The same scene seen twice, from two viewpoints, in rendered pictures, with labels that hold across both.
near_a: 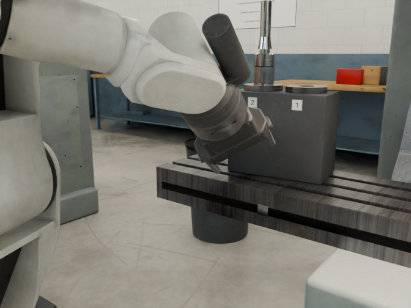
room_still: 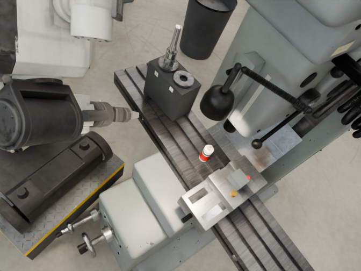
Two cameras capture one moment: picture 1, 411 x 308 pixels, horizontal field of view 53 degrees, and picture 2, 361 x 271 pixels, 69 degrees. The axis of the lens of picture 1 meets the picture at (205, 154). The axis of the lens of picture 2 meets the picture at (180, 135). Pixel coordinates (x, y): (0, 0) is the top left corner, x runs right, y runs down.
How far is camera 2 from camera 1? 0.76 m
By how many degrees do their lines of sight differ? 41
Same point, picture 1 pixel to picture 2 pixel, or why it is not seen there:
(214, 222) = (190, 45)
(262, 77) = (166, 62)
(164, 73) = not seen: hidden behind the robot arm
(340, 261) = (153, 159)
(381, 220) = (171, 156)
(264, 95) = (160, 75)
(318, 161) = (173, 114)
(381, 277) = (159, 173)
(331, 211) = (160, 141)
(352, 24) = not seen: outside the picture
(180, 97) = not seen: hidden behind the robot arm
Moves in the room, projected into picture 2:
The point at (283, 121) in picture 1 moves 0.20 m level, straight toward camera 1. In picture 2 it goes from (165, 90) to (139, 120)
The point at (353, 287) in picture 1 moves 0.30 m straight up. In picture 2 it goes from (145, 174) to (156, 138)
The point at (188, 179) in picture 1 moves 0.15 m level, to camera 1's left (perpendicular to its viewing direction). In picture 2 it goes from (123, 87) to (95, 76)
